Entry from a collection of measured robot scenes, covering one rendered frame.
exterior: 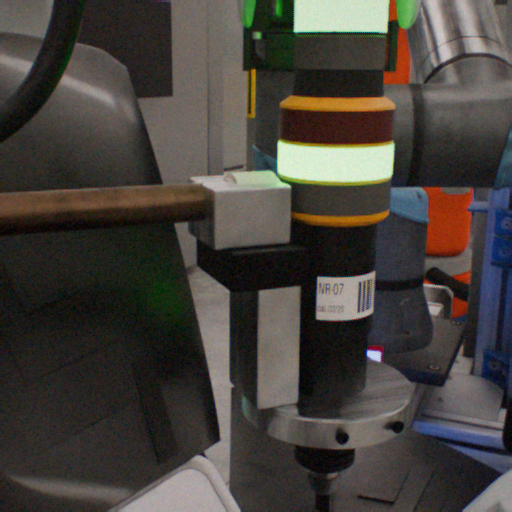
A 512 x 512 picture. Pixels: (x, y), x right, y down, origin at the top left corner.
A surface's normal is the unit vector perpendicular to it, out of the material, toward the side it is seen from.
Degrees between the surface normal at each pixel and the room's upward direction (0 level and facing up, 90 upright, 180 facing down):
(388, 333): 72
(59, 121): 44
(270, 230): 90
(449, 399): 0
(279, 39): 90
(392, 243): 90
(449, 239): 90
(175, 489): 53
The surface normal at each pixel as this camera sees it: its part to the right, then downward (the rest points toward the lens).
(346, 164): 0.07, 0.25
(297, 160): -0.75, 0.16
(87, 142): 0.41, -0.57
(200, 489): 0.19, -0.38
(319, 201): -0.31, 0.23
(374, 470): 0.12, -0.98
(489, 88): -0.01, -0.69
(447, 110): -0.03, -0.27
